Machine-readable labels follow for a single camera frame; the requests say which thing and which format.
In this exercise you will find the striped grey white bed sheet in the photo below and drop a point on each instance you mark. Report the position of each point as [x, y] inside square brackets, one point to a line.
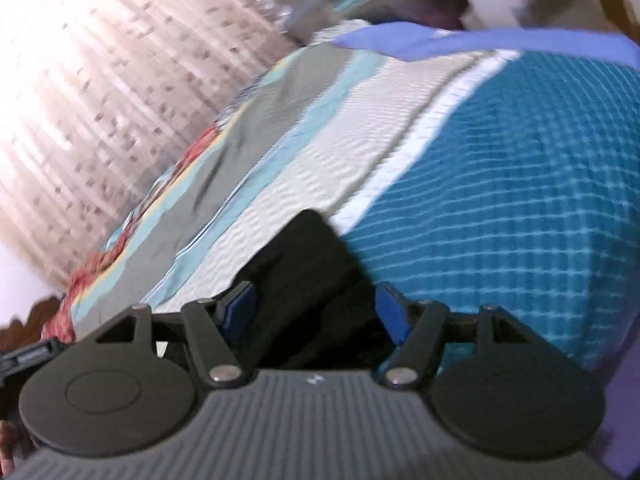
[300, 160]

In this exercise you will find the patterned pink curtain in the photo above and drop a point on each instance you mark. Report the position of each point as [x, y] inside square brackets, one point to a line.
[100, 85]

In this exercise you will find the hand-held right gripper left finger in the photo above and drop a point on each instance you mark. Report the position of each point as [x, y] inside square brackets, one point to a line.
[240, 306]

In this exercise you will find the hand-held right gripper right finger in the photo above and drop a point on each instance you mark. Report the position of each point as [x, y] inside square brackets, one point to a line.
[395, 316]

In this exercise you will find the dark cloth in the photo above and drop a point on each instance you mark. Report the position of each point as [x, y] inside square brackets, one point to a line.
[420, 2]

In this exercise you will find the black pants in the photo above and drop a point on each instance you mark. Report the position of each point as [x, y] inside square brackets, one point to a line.
[310, 280]

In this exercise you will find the brown wooden headboard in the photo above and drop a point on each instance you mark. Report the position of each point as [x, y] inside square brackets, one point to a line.
[30, 320]

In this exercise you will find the blue checked blanket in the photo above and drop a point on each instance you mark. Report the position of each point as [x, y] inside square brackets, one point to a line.
[500, 185]

